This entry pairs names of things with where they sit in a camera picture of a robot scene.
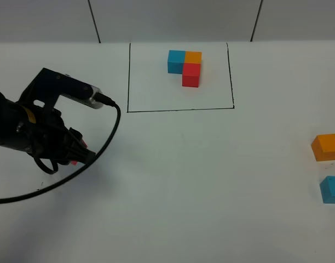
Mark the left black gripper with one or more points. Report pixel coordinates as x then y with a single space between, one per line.
48 138

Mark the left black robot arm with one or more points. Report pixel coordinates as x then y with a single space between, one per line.
8 122

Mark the white template sheet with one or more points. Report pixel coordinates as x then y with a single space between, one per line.
153 89

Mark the blue template cube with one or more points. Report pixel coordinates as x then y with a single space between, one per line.
175 61

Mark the red template cube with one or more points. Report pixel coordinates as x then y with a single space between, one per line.
191 75

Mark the orange template cube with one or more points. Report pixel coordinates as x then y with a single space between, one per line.
193 57

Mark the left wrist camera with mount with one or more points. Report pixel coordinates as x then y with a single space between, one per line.
48 85

